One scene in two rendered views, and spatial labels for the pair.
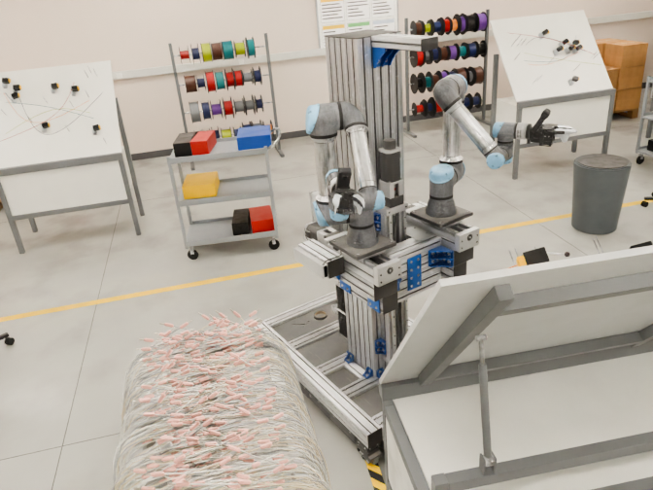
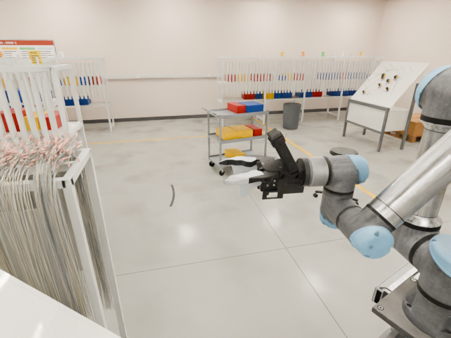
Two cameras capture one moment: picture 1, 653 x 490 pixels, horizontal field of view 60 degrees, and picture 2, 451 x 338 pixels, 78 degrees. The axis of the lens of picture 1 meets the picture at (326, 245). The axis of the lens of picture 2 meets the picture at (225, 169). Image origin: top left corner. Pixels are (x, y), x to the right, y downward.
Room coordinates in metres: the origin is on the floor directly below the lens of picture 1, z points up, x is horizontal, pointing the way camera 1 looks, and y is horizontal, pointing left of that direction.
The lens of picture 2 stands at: (1.77, -0.71, 1.84)
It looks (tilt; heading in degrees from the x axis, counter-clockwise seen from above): 23 degrees down; 88
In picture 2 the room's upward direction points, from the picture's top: straight up
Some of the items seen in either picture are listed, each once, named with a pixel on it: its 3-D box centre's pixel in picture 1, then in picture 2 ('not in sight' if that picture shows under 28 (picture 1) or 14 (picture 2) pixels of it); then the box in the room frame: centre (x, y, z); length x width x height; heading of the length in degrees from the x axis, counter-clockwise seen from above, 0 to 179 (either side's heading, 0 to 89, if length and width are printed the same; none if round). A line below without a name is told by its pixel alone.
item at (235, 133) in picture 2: not in sight; (233, 137); (2.06, 3.74, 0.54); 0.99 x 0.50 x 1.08; 23
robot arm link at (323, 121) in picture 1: (326, 166); (432, 172); (2.35, -0.03, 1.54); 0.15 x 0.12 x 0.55; 96
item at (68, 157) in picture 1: (65, 156); not in sight; (5.65, 2.54, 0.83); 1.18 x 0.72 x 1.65; 100
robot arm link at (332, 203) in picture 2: (342, 205); (338, 208); (2.09, -0.08, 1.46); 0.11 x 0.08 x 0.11; 96
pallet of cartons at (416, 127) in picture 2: not in sight; (419, 126); (6.55, 5.59, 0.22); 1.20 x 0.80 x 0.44; 14
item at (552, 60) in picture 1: (548, 93); not in sight; (6.51, -2.69, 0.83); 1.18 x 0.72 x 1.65; 102
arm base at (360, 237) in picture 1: (361, 231); (438, 302); (2.37, -0.17, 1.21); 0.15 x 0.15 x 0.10
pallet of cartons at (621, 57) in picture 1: (587, 82); not in sight; (8.41, -4.04, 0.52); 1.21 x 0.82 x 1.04; 100
